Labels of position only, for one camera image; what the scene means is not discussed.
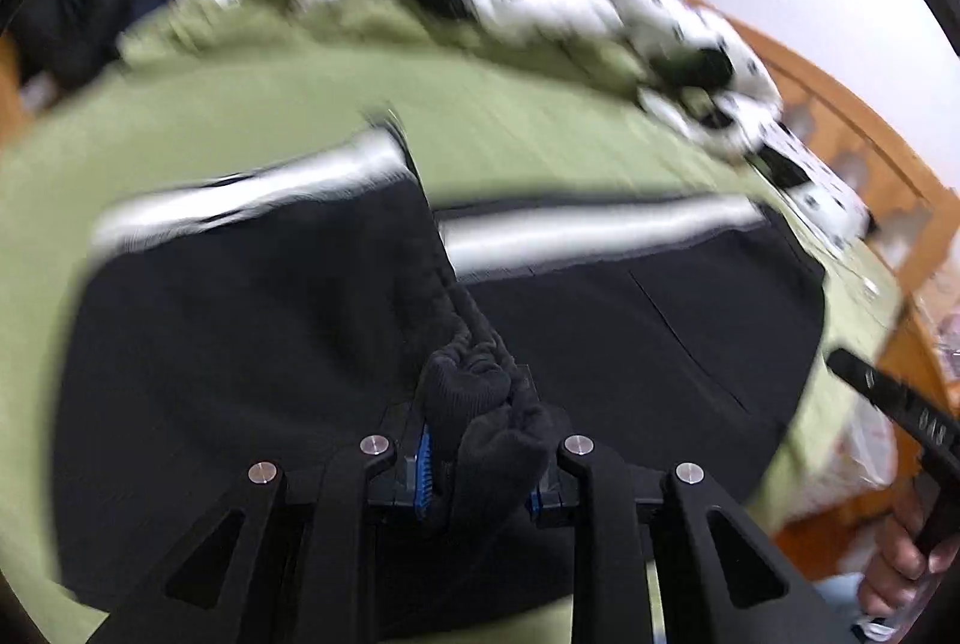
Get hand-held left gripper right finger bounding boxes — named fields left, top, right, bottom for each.
left=525, top=419, right=845, bottom=644

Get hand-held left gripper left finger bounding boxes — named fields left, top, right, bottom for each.
left=88, top=401, right=436, bottom=644

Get black pants with white stripe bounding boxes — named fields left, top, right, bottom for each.
left=51, top=119, right=830, bottom=641

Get person's right hand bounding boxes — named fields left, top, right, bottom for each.
left=857, top=475, right=957, bottom=619

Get green bed sheet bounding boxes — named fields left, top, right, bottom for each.
left=0, top=0, right=912, bottom=644

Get white patterned quilt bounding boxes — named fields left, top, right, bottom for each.
left=191, top=0, right=875, bottom=248

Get dark clothing pile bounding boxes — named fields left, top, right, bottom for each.
left=11, top=0, right=181, bottom=91

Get wooden bed frame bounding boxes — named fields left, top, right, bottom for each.
left=682, top=0, right=960, bottom=562

